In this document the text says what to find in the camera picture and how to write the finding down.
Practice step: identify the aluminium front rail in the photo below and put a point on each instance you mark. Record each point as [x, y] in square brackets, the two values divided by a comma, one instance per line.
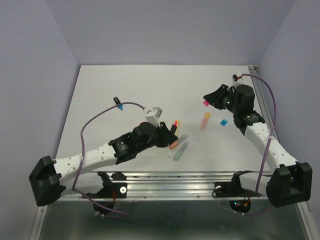
[162, 186]

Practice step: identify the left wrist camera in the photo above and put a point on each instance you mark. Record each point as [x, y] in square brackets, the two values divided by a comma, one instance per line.
[153, 115]

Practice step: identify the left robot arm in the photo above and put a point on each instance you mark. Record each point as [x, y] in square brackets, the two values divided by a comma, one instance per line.
[50, 179]

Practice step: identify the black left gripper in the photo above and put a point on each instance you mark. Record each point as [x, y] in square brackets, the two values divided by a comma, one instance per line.
[166, 137]

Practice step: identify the pastel yellow highlighter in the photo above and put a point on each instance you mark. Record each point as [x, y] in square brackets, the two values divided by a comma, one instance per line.
[177, 124]

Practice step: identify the aluminium right side rail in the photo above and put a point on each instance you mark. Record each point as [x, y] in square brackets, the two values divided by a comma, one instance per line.
[265, 110]

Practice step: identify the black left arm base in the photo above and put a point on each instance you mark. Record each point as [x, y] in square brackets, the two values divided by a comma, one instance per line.
[109, 189]

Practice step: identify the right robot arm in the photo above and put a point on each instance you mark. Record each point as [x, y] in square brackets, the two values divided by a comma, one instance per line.
[290, 181]

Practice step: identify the blue pen cap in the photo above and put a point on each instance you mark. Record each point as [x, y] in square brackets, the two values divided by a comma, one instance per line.
[223, 122]

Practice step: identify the black highlighter blue tip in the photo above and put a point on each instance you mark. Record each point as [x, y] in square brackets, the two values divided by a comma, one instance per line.
[118, 103]

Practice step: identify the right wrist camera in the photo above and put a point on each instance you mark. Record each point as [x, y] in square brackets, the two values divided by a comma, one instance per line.
[237, 79]

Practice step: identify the pastel pink orange highlighter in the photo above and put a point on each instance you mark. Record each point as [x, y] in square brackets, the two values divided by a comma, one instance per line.
[204, 121]

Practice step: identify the pastel green highlighter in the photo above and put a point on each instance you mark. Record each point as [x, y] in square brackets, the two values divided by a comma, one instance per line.
[182, 149]

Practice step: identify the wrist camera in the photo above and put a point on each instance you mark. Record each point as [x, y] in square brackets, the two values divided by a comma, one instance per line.
[153, 115]
[237, 79]

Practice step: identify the pink pen cap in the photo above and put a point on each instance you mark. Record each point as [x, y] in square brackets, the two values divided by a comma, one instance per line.
[205, 103]

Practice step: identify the aluminium rail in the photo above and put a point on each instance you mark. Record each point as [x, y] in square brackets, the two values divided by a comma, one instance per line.
[265, 110]
[162, 186]

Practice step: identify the black highlighter pink tip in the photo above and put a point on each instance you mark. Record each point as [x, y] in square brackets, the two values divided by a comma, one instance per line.
[173, 128]

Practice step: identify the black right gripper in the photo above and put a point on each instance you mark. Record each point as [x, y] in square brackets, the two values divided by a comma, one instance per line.
[215, 98]

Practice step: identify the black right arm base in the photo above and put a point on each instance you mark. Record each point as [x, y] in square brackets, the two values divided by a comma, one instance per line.
[225, 189]

